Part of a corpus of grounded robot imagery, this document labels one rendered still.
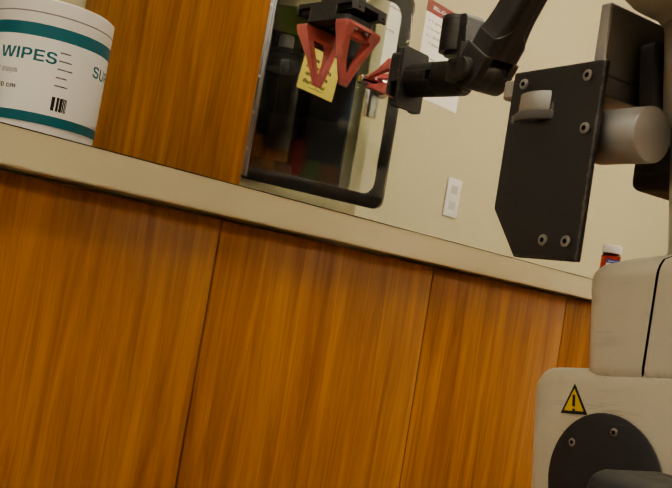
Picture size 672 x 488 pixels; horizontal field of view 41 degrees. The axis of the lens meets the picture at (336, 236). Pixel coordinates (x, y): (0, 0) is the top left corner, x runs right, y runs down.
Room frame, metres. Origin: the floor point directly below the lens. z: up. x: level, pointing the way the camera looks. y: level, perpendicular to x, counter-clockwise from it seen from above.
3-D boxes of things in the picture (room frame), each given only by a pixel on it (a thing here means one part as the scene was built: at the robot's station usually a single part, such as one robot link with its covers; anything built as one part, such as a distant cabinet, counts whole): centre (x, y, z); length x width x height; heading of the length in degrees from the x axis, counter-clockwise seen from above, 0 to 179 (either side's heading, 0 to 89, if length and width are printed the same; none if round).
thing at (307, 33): (1.13, 0.05, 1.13); 0.07 x 0.07 x 0.09; 47
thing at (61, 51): (1.00, 0.35, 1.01); 0.13 x 0.13 x 0.15
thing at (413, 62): (1.46, -0.10, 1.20); 0.07 x 0.07 x 0.10; 46
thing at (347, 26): (1.12, 0.03, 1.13); 0.07 x 0.07 x 0.09; 47
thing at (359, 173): (1.54, 0.05, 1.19); 0.30 x 0.01 x 0.40; 125
